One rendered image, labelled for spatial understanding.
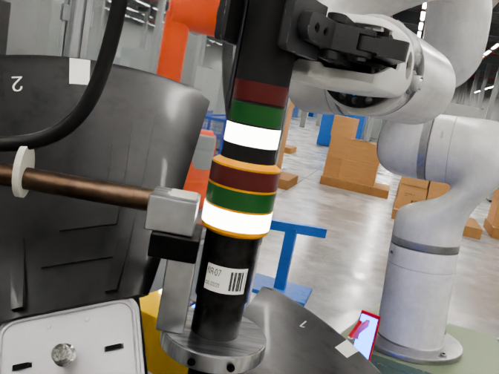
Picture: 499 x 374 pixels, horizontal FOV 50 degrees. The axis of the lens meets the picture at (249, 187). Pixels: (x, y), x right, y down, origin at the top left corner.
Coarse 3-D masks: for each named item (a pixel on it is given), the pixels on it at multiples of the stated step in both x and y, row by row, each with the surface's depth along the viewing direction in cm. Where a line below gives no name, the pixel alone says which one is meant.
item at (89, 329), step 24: (72, 312) 34; (96, 312) 34; (120, 312) 34; (0, 336) 34; (24, 336) 34; (48, 336) 34; (72, 336) 34; (96, 336) 34; (120, 336) 34; (0, 360) 33; (24, 360) 33; (48, 360) 33; (96, 360) 33; (120, 360) 33
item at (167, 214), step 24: (168, 216) 32; (192, 216) 33; (168, 240) 32; (192, 240) 32; (168, 264) 33; (192, 264) 33; (168, 288) 33; (168, 312) 34; (192, 312) 37; (168, 336) 34; (192, 336) 34; (240, 336) 35; (264, 336) 36; (192, 360) 32; (216, 360) 32; (240, 360) 33
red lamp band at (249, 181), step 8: (216, 168) 32; (224, 168) 32; (232, 168) 32; (216, 176) 32; (224, 176) 32; (232, 176) 32; (240, 176) 32; (248, 176) 31; (256, 176) 32; (264, 176) 32; (272, 176) 32; (224, 184) 32; (232, 184) 32; (240, 184) 32; (248, 184) 32; (256, 184) 32; (264, 184) 32; (272, 184) 32; (264, 192) 32
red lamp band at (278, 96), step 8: (240, 80) 32; (248, 80) 31; (240, 88) 32; (248, 88) 31; (256, 88) 31; (264, 88) 31; (272, 88) 31; (280, 88) 31; (288, 88) 32; (232, 96) 32; (240, 96) 32; (248, 96) 31; (256, 96) 31; (264, 96) 31; (272, 96) 31; (280, 96) 32; (272, 104) 31; (280, 104) 32
